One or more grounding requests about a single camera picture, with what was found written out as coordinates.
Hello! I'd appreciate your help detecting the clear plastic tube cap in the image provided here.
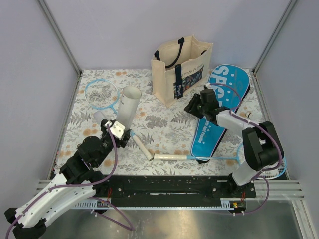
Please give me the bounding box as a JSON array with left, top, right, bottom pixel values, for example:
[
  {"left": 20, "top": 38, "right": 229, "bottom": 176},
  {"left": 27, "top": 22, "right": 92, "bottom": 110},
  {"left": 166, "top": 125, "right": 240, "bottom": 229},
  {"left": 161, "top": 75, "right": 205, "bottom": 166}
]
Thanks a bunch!
[{"left": 93, "top": 111, "right": 104, "bottom": 124}]

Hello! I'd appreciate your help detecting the white shuttlecock tube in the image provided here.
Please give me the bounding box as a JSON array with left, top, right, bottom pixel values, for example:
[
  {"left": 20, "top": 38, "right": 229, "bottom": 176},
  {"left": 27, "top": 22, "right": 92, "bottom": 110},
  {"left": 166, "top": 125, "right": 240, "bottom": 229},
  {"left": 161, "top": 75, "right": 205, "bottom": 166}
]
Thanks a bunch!
[{"left": 116, "top": 86, "right": 142, "bottom": 131}]

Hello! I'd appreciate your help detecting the white shuttlecock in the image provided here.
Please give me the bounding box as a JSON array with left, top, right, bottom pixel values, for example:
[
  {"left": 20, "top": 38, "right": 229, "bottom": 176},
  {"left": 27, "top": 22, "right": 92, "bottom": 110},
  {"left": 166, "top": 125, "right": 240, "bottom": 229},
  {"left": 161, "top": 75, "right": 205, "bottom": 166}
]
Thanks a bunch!
[{"left": 244, "top": 106, "right": 254, "bottom": 120}]

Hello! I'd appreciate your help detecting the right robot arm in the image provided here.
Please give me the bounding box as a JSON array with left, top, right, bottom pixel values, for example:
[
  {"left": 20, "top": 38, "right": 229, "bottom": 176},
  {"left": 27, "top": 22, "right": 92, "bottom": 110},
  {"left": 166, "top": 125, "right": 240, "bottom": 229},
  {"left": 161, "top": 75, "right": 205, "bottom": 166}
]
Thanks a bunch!
[{"left": 184, "top": 89, "right": 284, "bottom": 197}]

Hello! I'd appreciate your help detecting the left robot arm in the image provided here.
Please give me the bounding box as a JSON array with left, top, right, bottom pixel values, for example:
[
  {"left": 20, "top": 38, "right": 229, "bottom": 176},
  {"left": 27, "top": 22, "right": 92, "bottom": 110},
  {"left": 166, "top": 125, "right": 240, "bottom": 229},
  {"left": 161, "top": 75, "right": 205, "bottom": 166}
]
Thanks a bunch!
[{"left": 4, "top": 119, "right": 131, "bottom": 239}]

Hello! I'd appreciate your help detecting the light blue racket left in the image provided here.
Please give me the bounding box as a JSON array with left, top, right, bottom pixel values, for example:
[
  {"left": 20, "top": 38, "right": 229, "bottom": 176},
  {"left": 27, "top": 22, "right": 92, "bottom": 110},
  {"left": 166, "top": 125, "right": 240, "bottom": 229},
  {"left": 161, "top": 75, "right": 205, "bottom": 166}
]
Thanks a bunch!
[{"left": 84, "top": 78, "right": 156, "bottom": 161}]

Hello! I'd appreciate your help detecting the light blue racket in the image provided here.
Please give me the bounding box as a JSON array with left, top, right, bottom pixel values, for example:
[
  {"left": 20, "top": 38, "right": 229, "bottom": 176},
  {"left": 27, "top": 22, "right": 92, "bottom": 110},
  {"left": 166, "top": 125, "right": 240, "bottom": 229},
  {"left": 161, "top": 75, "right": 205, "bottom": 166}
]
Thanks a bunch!
[
  {"left": 153, "top": 144, "right": 287, "bottom": 180},
  {"left": 84, "top": 78, "right": 156, "bottom": 161}
]

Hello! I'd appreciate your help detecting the blue racket cover bag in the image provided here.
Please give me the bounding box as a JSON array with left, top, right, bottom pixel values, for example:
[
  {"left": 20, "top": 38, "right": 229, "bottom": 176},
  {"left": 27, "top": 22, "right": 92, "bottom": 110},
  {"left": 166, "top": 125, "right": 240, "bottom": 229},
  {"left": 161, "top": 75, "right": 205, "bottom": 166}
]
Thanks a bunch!
[{"left": 191, "top": 64, "right": 250, "bottom": 164}]

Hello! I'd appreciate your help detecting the beige canvas tote bag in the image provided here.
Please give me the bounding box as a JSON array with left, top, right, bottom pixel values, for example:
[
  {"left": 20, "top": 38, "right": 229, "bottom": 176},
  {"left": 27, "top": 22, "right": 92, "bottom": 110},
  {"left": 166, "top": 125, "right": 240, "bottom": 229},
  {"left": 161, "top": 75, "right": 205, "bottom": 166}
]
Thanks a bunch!
[{"left": 151, "top": 35, "right": 213, "bottom": 107}]

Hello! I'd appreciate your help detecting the light blue racket right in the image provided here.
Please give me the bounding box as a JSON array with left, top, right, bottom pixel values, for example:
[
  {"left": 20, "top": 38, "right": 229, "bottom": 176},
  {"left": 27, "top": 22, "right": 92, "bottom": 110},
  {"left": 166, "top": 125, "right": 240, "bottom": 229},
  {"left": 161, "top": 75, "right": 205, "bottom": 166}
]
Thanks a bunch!
[{"left": 153, "top": 144, "right": 287, "bottom": 180}]

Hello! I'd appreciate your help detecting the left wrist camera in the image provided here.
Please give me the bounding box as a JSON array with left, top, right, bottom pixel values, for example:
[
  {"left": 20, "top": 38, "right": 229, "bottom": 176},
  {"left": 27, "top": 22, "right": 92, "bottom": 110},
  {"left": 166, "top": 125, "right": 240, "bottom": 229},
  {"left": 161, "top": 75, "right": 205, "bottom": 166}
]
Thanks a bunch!
[{"left": 107, "top": 121, "right": 125, "bottom": 140}]

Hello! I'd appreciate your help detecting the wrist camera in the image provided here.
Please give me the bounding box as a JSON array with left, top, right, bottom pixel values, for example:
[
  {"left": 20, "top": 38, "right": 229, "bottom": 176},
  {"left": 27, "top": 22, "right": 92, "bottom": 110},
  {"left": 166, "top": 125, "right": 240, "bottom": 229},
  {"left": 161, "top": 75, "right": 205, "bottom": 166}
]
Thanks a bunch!
[
  {"left": 203, "top": 83, "right": 215, "bottom": 94},
  {"left": 107, "top": 121, "right": 125, "bottom": 140}
]

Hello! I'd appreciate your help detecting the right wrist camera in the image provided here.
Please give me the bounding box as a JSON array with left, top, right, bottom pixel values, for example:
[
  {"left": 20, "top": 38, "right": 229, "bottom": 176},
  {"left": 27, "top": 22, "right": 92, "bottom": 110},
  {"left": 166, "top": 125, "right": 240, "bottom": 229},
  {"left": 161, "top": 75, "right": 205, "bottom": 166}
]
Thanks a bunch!
[{"left": 203, "top": 83, "right": 215, "bottom": 94}]

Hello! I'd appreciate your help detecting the aluminium frame post right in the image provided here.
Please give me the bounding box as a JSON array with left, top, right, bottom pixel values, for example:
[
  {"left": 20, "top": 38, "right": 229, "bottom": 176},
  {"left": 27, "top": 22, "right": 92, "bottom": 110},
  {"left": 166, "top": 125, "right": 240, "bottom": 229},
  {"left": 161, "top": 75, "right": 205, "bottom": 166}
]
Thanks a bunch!
[{"left": 252, "top": 0, "right": 300, "bottom": 74}]

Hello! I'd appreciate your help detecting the aluminium frame post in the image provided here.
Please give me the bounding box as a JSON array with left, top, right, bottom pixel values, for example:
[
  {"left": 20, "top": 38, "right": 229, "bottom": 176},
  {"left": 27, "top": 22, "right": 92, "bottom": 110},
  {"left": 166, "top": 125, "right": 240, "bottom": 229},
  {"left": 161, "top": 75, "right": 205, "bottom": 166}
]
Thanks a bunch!
[
  {"left": 252, "top": 0, "right": 300, "bottom": 74},
  {"left": 37, "top": 0, "right": 82, "bottom": 76}
]

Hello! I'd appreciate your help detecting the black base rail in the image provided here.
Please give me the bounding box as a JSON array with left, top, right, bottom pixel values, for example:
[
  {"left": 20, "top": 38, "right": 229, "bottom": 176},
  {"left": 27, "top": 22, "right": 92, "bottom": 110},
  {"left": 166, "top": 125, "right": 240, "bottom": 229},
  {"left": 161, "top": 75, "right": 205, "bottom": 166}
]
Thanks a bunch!
[{"left": 82, "top": 174, "right": 257, "bottom": 209}]

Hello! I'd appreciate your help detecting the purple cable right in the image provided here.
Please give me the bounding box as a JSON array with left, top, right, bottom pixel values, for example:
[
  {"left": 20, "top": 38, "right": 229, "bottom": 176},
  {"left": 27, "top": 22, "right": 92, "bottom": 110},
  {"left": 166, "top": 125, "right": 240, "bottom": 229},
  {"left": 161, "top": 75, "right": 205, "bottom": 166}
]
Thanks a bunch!
[{"left": 209, "top": 83, "right": 284, "bottom": 216}]

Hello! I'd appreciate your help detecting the purple cable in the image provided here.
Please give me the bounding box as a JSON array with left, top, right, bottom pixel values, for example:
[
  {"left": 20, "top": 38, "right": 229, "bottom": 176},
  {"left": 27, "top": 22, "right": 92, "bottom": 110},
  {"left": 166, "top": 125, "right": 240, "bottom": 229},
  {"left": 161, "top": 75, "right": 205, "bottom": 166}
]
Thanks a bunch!
[
  {"left": 4, "top": 125, "right": 137, "bottom": 239},
  {"left": 209, "top": 83, "right": 284, "bottom": 216}
]

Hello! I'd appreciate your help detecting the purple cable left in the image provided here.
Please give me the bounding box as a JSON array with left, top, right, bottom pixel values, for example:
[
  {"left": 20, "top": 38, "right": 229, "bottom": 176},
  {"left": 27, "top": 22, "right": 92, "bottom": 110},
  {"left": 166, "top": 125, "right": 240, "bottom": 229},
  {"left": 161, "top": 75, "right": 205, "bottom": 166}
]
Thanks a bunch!
[{"left": 4, "top": 125, "right": 137, "bottom": 239}]

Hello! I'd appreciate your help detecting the aluminium frame post left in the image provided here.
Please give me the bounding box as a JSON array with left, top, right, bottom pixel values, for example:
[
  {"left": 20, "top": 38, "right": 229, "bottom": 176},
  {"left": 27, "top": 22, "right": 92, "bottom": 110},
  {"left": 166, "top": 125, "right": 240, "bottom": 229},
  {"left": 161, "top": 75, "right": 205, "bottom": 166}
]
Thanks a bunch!
[{"left": 37, "top": 0, "right": 82, "bottom": 76}]

